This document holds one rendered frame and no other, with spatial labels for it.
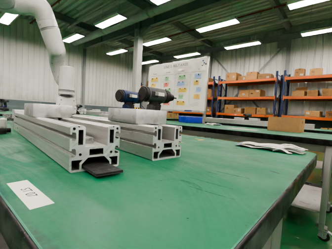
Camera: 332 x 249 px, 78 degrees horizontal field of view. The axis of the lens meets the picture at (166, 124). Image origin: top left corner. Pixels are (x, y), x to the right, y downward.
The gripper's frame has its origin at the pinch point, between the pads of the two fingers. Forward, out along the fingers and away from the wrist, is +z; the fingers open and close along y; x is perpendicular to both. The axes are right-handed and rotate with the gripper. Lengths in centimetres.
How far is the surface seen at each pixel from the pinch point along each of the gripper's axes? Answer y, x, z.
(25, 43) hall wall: -132, -1118, -318
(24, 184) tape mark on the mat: 31, 87, 3
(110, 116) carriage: 6, 64, -7
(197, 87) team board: -258, -117, -59
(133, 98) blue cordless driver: -19.0, 38.9, -15.0
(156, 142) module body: 4, 85, -1
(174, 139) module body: -2, 85, -2
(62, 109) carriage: 17, 53, -8
